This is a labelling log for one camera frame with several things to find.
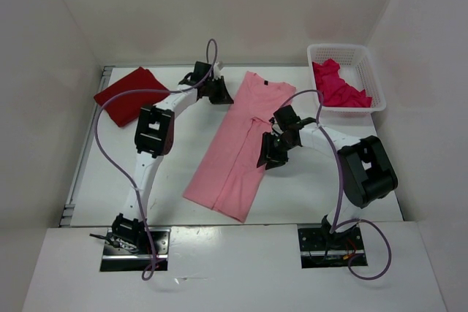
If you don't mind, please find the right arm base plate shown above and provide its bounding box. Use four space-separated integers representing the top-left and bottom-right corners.
297 224 368 269

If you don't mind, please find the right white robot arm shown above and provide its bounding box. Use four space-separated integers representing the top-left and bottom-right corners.
257 105 398 248

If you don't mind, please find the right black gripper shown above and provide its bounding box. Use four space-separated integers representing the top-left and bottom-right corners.
256 131 297 170

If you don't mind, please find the pink t-shirt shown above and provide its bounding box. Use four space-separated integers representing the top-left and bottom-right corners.
183 72 296 223

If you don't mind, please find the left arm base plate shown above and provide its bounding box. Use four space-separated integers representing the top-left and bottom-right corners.
89 228 170 272

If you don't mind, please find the dark red t-shirt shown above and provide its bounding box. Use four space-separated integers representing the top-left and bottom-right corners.
94 67 169 128

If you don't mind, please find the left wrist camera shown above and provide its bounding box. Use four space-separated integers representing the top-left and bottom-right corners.
213 61 224 79

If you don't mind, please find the white plastic basket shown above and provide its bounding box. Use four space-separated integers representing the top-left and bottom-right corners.
306 43 386 116

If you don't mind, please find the magenta t-shirt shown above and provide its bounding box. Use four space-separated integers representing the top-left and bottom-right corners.
312 58 372 108

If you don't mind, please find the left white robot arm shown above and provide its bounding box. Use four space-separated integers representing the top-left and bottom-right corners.
112 61 233 254

